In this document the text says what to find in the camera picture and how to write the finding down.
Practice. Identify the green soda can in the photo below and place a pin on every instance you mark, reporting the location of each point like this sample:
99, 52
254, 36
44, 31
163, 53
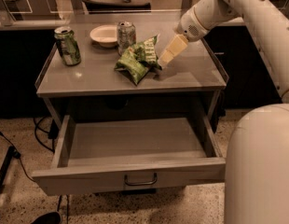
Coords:
67, 45

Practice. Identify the grey cabinet with table top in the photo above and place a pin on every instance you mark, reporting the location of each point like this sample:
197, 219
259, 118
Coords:
195, 69

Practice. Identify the green jalapeno chip bag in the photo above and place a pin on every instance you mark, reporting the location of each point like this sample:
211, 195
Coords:
138, 59

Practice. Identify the open grey top drawer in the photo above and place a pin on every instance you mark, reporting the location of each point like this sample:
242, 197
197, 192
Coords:
93, 157

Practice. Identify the white bowl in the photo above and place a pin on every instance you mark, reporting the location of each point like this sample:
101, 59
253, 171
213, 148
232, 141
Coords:
104, 35

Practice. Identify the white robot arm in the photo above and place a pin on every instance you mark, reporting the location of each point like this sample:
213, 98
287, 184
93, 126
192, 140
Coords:
257, 165

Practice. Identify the black stand leg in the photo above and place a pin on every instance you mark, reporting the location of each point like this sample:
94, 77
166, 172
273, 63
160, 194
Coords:
11, 153

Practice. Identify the silver soda can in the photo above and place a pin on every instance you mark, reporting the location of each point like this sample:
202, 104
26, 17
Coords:
126, 35

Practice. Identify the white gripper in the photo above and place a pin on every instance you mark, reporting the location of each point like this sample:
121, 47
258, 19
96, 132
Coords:
187, 26

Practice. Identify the metal drawer handle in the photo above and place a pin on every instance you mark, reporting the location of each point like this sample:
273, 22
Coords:
135, 181

